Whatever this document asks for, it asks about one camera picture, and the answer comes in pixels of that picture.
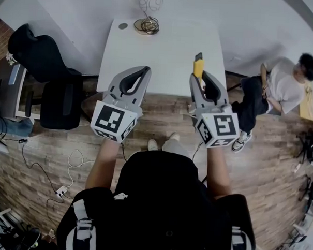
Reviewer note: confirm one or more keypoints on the white power strip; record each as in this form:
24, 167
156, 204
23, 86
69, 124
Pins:
61, 190

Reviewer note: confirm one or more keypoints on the black office chair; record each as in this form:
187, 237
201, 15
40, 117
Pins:
54, 91

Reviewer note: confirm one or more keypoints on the person's right forearm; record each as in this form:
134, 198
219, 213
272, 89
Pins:
219, 171

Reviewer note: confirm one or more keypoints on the dark side desk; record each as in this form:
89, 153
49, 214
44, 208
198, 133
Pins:
5, 89

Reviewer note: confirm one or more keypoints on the person's black shirt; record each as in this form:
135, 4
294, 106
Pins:
158, 199

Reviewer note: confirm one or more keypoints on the person's white shoe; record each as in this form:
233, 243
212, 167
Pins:
173, 136
152, 145

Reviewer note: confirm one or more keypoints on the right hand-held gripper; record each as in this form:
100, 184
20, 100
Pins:
223, 126

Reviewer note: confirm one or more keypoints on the person's left forearm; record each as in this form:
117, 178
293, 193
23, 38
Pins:
104, 161

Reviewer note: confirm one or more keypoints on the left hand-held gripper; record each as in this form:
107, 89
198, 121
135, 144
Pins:
108, 118

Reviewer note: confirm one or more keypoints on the black tripod equipment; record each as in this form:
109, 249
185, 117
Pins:
308, 148

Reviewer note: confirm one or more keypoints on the round grey table grommet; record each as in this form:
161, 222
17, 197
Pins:
123, 26

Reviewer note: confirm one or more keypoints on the person's beige trouser leg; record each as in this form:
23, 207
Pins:
175, 147

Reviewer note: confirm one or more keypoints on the yellow utility knife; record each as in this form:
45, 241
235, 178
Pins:
198, 66

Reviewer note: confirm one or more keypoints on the white table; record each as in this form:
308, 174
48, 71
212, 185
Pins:
162, 57

